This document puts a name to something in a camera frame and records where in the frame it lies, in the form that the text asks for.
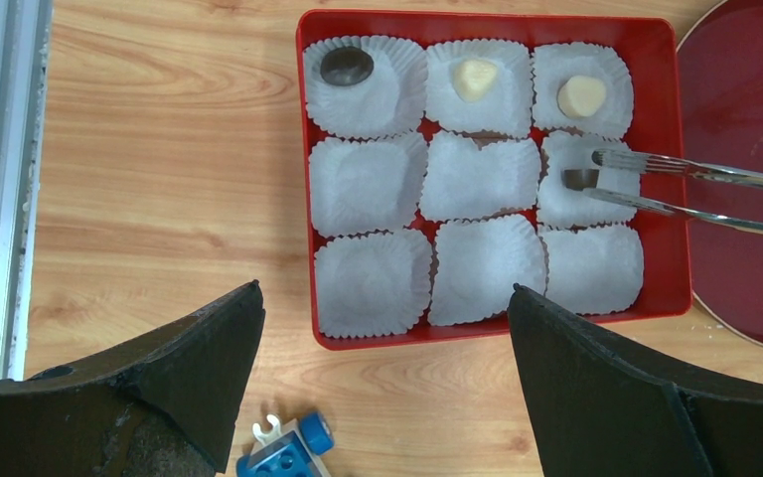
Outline dark oval chocolate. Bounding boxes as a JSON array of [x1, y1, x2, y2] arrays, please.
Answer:
[[320, 46, 375, 87]]

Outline small dark round chocolate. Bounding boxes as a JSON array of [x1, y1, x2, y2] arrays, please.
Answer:
[[561, 169, 600, 192]]

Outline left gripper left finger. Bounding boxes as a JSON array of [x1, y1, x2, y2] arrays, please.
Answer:
[[0, 281, 265, 476]]

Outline metal tongs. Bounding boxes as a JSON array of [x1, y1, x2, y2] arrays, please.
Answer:
[[580, 148, 763, 235]]

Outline red chocolate box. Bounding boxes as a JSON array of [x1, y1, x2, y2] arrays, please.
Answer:
[[295, 9, 693, 352]]

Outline blue red toy car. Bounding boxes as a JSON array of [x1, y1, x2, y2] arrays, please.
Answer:
[[235, 411, 335, 477]]

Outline dark red round tray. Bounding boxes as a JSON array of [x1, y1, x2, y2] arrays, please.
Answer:
[[679, 1, 763, 345]]

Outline white heart chocolate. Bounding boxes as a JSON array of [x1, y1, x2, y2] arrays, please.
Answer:
[[556, 75, 608, 119]]

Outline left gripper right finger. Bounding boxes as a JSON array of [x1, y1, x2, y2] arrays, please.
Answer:
[[508, 285, 763, 476]]

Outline white chocolate piece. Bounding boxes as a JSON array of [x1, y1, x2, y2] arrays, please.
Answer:
[[452, 58, 499, 102]]

